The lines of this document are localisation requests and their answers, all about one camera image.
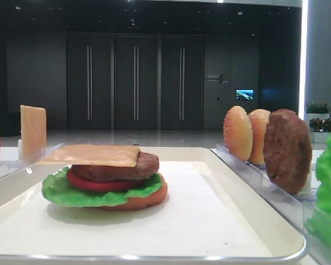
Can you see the sesame top bun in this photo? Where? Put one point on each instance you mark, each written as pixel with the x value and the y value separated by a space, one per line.
pixel 238 133

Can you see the brown meat patty on burger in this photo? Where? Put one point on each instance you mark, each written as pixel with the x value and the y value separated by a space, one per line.
pixel 147 165

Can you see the orange cheese slice on burger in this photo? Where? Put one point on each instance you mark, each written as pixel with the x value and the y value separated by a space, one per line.
pixel 94 155

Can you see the red tomato slice on burger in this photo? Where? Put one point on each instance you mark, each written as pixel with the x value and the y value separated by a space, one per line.
pixel 90 186

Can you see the green lettuce leaf on burger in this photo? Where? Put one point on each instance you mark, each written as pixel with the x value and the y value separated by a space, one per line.
pixel 56 189

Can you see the standing brown meat patty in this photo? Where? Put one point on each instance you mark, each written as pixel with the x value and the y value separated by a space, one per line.
pixel 287 150

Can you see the standing orange cheese slice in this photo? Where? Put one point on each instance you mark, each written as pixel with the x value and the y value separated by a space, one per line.
pixel 33 131

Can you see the standing green lettuce leaf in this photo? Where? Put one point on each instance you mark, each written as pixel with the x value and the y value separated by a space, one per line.
pixel 329 179

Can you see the black triple doors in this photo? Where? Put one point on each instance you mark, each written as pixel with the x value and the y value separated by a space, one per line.
pixel 127 82

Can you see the bottom bun half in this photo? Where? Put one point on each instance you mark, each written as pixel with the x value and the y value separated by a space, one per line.
pixel 135 204

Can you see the white metal tray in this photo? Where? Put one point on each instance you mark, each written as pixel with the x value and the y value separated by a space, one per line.
pixel 210 216

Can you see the standing bun half right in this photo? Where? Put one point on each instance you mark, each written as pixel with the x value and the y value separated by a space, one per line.
pixel 259 119

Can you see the clear acrylic rack right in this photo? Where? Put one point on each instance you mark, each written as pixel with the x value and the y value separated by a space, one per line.
pixel 300 210

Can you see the clear acrylic rack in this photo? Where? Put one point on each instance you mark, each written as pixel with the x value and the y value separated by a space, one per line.
pixel 300 210
pixel 11 161

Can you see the potted plants in planters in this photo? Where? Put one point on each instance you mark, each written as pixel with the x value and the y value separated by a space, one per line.
pixel 317 117

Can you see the clear acrylic rack left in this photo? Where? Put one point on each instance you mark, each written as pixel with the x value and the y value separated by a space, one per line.
pixel 11 161

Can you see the small wall screen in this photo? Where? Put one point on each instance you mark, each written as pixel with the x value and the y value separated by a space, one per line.
pixel 244 94

